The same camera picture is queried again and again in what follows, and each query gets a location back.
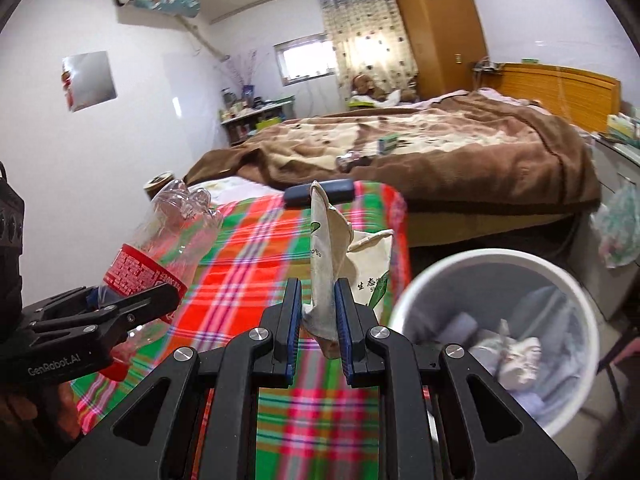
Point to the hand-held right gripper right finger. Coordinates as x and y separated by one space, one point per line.
345 325

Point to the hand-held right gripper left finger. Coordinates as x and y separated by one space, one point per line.
292 320

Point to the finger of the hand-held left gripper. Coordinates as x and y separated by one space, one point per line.
140 310
65 305

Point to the clear plastic bottle red label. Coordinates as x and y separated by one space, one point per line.
165 240

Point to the white patterned carton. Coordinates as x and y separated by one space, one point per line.
510 355

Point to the white round bin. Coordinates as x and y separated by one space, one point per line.
590 340

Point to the plaid tablecloth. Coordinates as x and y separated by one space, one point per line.
240 260

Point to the grey bin liner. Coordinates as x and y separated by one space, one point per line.
435 300

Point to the brown thermos mug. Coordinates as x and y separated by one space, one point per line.
156 185

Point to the dark blue case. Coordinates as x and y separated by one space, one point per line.
300 194

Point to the white floral bedsheet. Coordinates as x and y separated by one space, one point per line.
240 191

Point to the small silver object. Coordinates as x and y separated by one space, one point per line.
352 161

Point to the small green white box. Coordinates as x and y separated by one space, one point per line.
389 143

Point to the cluttered white shelf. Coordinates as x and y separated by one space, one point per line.
255 122

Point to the brown patterned blanket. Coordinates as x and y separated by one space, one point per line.
475 160

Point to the red hanging ornament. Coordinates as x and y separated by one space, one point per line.
67 90

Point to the brown teddy bear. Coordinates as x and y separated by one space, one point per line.
367 89

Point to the dried branches in vase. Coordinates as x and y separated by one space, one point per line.
240 72

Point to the small window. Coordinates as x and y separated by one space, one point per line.
305 60

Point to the wrapped air conditioner pipe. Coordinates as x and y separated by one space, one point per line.
205 40

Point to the pink bed sheet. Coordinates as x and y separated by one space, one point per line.
505 97

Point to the pink plastic stool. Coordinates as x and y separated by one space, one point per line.
629 354

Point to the black chair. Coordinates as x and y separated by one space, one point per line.
632 320

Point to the hanging plastic bag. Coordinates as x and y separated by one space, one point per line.
620 225

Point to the patterned curtain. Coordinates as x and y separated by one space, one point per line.
365 30

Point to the white bedside cabinet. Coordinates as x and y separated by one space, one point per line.
615 170

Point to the wooden wardrobe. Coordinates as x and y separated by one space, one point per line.
440 25

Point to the wooden headboard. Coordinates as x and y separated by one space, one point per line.
560 92

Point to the stack of small boxes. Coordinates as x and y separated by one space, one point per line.
622 127

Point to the square wall mirror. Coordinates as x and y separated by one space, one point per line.
92 80

